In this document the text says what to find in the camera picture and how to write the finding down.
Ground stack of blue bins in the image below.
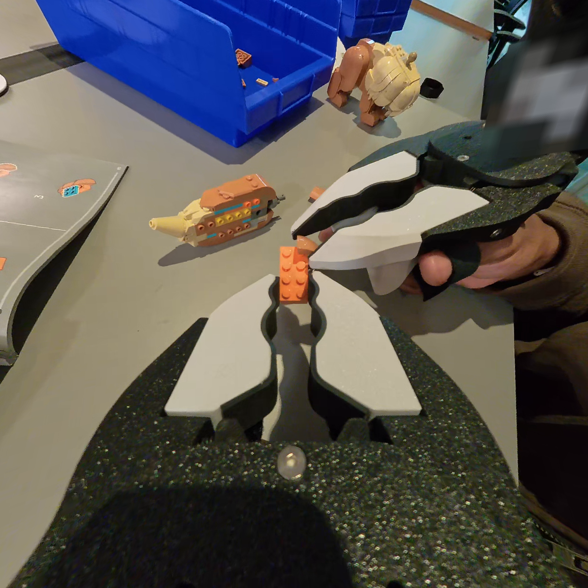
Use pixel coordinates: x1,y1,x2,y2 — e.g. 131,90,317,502
339,0,411,48

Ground grey open instruction booklet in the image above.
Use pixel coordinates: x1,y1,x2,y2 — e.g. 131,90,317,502
0,140,129,366

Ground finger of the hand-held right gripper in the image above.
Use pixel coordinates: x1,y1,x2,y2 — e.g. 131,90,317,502
309,186,491,296
291,151,422,239

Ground grey desk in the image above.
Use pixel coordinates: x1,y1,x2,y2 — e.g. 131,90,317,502
0,0,520,588

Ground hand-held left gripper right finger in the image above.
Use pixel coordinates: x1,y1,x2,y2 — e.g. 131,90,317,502
310,271,422,419

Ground pile of brown bricks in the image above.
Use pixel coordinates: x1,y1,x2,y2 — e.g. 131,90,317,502
234,47,281,88

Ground blue plastic bin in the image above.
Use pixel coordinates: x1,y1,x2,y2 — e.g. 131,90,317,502
36,0,341,149

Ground orange brick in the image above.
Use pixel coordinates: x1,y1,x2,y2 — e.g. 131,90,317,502
279,245,311,305

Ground person's right hand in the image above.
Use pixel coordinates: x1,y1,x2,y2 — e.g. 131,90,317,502
419,215,563,290

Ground brown tan brick-built model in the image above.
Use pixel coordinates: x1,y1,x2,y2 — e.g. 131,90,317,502
148,174,288,249

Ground brown tan brick-built animal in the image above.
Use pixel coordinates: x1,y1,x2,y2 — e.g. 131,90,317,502
327,38,421,127

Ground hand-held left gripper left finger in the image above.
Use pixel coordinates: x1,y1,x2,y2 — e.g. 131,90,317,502
164,275,281,419

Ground person's right forearm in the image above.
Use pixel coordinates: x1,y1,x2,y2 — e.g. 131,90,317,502
501,190,588,318

